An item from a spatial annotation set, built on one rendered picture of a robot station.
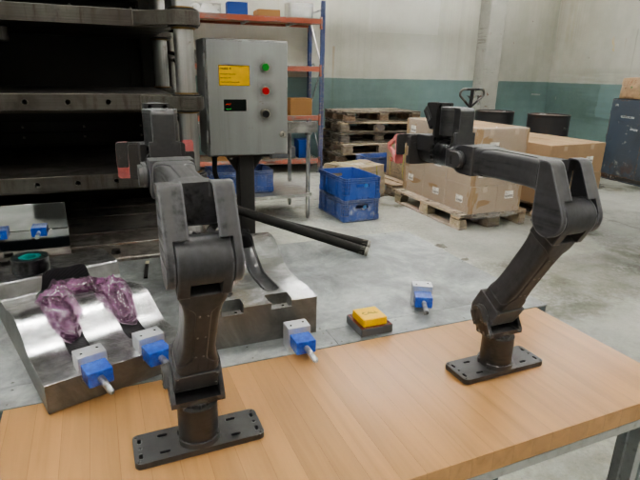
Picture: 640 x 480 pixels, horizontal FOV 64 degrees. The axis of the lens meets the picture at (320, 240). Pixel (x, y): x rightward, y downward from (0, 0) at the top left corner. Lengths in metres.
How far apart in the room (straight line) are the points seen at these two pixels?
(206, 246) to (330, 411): 0.45
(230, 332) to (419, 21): 7.92
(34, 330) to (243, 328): 0.40
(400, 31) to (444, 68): 0.97
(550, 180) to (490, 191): 4.14
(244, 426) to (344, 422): 0.17
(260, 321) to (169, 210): 0.56
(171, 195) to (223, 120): 1.29
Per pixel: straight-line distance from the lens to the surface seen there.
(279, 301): 1.17
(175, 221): 0.61
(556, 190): 0.89
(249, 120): 1.91
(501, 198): 5.15
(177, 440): 0.89
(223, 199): 0.62
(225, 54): 1.88
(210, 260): 0.61
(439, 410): 0.98
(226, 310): 1.15
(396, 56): 8.57
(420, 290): 1.33
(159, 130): 0.88
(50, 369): 1.05
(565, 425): 1.02
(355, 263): 1.61
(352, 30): 8.29
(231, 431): 0.90
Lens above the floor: 1.36
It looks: 18 degrees down
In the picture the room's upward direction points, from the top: 1 degrees clockwise
